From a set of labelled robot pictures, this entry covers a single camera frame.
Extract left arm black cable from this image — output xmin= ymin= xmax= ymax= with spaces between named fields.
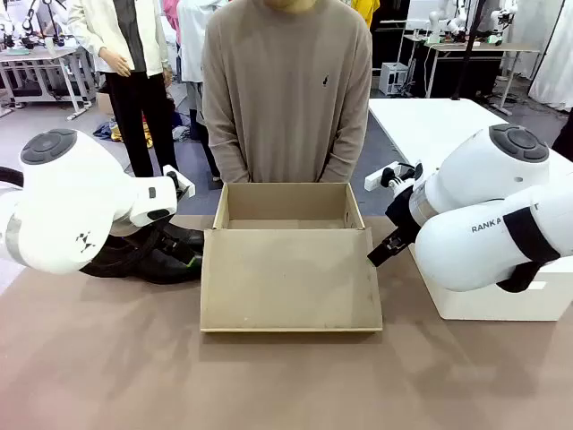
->
xmin=0 ymin=165 xmax=26 ymax=192

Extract person's right forearm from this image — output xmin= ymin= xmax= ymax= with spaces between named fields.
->
xmin=203 ymin=107 xmax=250 ymax=183

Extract beige background work table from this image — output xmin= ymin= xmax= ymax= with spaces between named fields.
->
xmin=402 ymin=34 xmax=542 ymax=113

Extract person in beige sweater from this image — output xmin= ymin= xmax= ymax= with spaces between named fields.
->
xmin=201 ymin=0 xmax=373 ymax=184

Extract white cube shelf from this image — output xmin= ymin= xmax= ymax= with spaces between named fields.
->
xmin=379 ymin=61 xmax=412 ymax=97

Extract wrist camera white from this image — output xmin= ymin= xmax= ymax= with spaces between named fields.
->
xmin=363 ymin=159 xmax=424 ymax=193
xmin=162 ymin=164 xmax=196 ymax=199

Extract white background robot green base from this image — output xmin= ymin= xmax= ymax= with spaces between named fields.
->
xmin=488 ymin=0 xmax=520 ymax=46
xmin=427 ymin=0 xmax=472 ymax=46

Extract brown cardboard shoe box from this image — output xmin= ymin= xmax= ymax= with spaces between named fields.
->
xmin=200 ymin=181 xmax=384 ymax=334

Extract grey background work table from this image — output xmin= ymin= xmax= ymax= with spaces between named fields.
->
xmin=0 ymin=44 xmax=98 ymax=121

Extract white box lid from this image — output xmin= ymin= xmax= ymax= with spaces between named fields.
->
xmin=414 ymin=250 xmax=573 ymax=323

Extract white curtain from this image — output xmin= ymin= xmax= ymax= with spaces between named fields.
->
xmin=527 ymin=0 xmax=573 ymax=114

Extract mannequin white jacket black trousers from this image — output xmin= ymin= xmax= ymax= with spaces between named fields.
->
xmin=66 ymin=0 xmax=181 ymax=178

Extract right arm black cable sleeve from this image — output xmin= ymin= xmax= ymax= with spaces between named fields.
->
xmin=495 ymin=201 xmax=561 ymax=295

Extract person's left forearm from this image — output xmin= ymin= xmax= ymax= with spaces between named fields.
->
xmin=318 ymin=107 xmax=372 ymax=183

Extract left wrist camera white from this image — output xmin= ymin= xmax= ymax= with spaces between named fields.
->
xmin=162 ymin=164 xmax=196 ymax=199

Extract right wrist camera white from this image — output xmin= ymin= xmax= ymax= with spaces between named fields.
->
xmin=363 ymin=159 xmax=424 ymax=193

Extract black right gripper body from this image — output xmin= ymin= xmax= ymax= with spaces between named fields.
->
xmin=385 ymin=183 xmax=424 ymax=239

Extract black stand pole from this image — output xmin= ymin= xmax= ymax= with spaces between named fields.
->
xmin=449 ymin=0 xmax=490 ymax=102

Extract small cardboard box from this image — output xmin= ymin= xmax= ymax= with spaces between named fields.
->
xmin=95 ymin=90 xmax=115 ymax=118

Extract blue yellow clothes pile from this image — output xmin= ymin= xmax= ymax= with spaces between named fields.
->
xmin=92 ymin=116 xmax=156 ymax=147

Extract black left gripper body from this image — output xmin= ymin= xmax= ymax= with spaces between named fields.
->
xmin=132 ymin=218 xmax=180 ymax=254

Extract black leather buckle shoe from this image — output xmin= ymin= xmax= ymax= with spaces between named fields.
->
xmin=81 ymin=245 xmax=203 ymax=285

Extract small white background robot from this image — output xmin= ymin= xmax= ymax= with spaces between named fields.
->
xmin=0 ymin=0 xmax=41 ymax=51
xmin=39 ymin=0 xmax=73 ymax=49

